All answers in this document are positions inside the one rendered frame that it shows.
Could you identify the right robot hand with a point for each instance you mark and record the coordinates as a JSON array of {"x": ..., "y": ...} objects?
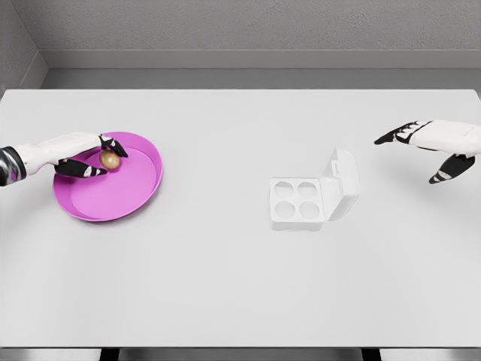
[{"x": 437, "y": 137}]

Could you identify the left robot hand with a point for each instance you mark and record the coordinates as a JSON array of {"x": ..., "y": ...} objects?
[{"x": 73, "y": 144}]

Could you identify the brown egg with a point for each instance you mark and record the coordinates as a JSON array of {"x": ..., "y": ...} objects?
[{"x": 109, "y": 159}]

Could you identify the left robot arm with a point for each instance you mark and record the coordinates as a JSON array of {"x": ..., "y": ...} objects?
[{"x": 20, "y": 158}]

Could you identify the white egg box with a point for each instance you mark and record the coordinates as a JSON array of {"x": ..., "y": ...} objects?
[{"x": 312, "y": 195}]

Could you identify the pink round plate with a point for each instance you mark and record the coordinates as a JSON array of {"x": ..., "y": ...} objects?
[{"x": 120, "y": 188}]

